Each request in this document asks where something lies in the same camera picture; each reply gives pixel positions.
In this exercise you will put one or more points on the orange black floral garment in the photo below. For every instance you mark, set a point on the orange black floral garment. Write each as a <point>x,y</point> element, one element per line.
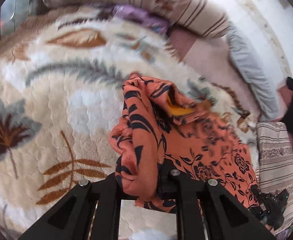
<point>160,123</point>

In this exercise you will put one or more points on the wooden glass door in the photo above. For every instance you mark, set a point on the wooden glass door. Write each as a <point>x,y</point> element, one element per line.
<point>9,12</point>

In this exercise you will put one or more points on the cream leaf pattern blanket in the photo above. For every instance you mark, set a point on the cream leaf pattern blanket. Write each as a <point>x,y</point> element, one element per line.
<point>61,78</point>

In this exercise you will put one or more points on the purple floral cloth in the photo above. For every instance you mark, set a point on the purple floral cloth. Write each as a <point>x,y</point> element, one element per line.
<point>141,17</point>

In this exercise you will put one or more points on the pink bed sheet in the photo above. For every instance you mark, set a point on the pink bed sheet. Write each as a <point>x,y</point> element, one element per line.
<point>210,59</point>

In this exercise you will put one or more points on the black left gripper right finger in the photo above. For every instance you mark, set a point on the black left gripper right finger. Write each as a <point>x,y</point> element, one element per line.
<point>205,211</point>

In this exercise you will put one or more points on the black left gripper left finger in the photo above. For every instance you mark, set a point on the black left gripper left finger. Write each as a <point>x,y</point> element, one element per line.
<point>87,211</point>

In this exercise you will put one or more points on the grey pillow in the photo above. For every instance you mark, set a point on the grey pillow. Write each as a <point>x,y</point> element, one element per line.
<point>246,60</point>

